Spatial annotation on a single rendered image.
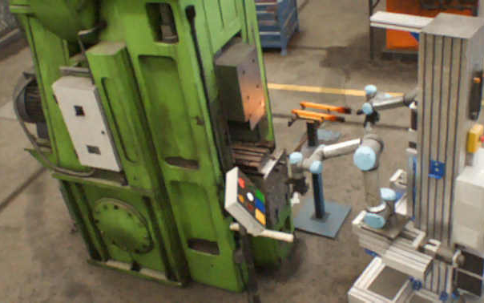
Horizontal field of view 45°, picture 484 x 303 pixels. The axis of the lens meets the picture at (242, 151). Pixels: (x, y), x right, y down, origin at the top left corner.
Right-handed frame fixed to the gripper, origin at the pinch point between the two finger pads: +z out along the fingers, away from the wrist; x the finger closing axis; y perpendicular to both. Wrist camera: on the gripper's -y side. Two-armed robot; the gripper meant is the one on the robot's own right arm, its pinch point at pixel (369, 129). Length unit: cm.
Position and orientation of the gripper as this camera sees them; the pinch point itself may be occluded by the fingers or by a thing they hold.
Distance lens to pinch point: 427.4
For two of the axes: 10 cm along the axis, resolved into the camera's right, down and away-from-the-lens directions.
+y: 7.7, 2.6, -5.9
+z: 1.5, 8.2, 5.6
